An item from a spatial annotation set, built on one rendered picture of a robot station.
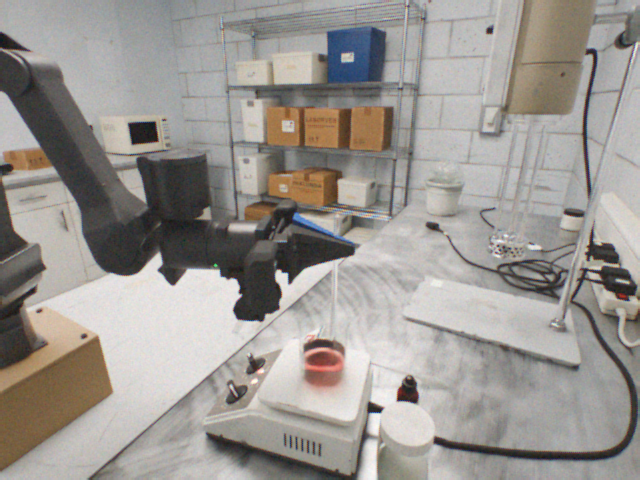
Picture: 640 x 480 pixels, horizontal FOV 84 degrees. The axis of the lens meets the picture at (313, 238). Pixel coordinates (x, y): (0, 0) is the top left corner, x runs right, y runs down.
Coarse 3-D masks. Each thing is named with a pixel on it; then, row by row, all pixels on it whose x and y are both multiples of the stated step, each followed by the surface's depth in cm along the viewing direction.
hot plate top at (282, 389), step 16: (288, 352) 49; (352, 352) 49; (272, 368) 46; (288, 368) 46; (352, 368) 46; (368, 368) 46; (272, 384) 43; (288, 384) 43; (352, 384) 43; (272, 400) 41; (288, 400) 41; (304, 400) 41; (320, 400) 41; (336, 400) 41; (352, 400) 41; (320, 416) 39; (336, 416) 39; (352, 416) 39
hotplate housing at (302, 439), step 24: (264, 408) 42; (360, 408) 43; (216, 432) 45; (240, 432) 44; (264, 432) 42; (288, 432) 41; (312, 432) 40; (336, 432) 39; (360, 432) 41; (288, 456) 42; (312, 456) 41; (336, 456) 40
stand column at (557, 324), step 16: (624, 80) 52; (624, 96) 52; (624, 112) 53; (608, 144) 55; (608, 160) 55; (592, 192) 58; (592, 208) 58; (592, 224) 59; (576, 256) 61; (576, 272) 62; (560, 304) 65; (560, 320) 66
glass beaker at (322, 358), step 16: (304, 320) 44; (320, 320) 45; (336, 320) 45; (304, 336) 40; (320, 336) 39; (336, 336) 40; (304, 352) 41; (320, 352) 40; (336, 352) 41; (304, 368) 42; (320, 368) 41; (336, 368) 41; (304, 384) 43; (320, 384) 42; (336, 384) 42
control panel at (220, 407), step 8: (272, 352) 54; (280, 352) 52; (272, 360) 51; (264, 368) 50; (240, 376) 52; (248, 376) 50; (256, 376) 49; (264, 376) 48; (240, 384) 49; (248, 384) 48; (256, 384) 47; (224, 392) 49; (248, 392) 46; (256, 392) 45; (224, 400) 47; (240, 400) 45; (248, 400) 44; (216, 408) 46; (224, 408) 45; (232, 408) 44; (240, 408) 43; (208, 416) 46
